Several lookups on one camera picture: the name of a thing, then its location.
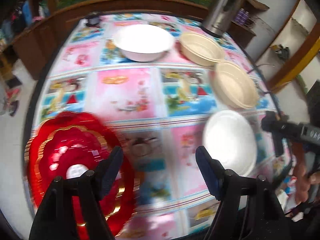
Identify person's right hand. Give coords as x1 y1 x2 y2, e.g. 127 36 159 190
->
292 142 320 204

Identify stainless steel thermos jug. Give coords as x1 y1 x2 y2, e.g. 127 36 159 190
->
200 0 241 38

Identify small black box device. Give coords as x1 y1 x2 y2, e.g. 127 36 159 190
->
85 14 100 27

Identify red scalloped plate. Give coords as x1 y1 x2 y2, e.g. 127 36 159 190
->
25 112 136 239

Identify beige plastic bowl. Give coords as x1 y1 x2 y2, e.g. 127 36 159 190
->
210 61 259 109
180 32 225 67

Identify colourful fruit print tablecloth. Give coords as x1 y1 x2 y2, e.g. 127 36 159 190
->
27 12 293 240

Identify white foam bowl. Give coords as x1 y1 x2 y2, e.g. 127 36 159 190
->
113 24 175 62
202 110 258 177

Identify eyeglasses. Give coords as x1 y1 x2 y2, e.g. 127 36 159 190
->
247 63 274 97

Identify purple spray cans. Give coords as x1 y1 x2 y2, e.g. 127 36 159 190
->
234 8 249 25

